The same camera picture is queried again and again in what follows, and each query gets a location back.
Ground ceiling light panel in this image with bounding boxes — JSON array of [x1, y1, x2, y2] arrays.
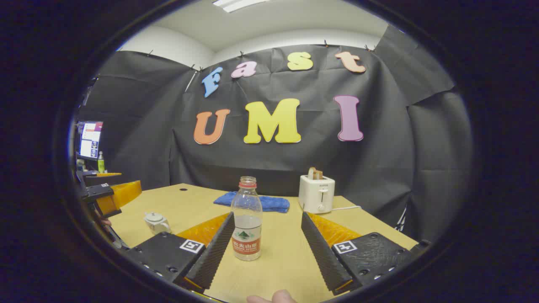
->
[[212, 0, 270, 13]]

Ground black backdrop cloth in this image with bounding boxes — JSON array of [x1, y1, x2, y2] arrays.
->
[[78, 24, 474, 242]]

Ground white toaster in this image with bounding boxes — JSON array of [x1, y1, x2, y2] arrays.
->
[[298, 174, 336, 214]]

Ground clear plastic water bottle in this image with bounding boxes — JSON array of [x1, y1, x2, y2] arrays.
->
[[230, 176, 263, 261]]

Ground computer monitor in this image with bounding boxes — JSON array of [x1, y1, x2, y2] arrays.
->
[[77, 121, 104, 160]]

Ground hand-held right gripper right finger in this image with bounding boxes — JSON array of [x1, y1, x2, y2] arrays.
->
[[301, 211, 431, 296]]

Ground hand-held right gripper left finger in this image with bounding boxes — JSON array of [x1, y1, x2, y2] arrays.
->
[[125, 212, 235, 294]]

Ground blue folded cloth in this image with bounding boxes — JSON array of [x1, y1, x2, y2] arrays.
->
[[213, 191, 290, 213]]

